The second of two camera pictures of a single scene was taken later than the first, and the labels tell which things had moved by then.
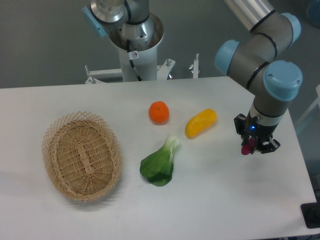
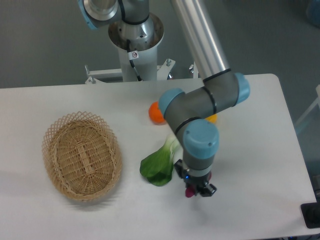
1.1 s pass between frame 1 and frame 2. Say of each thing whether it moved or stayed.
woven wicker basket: stayed
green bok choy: stayed
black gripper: moved
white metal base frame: stayed
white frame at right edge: stayed
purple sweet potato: moved
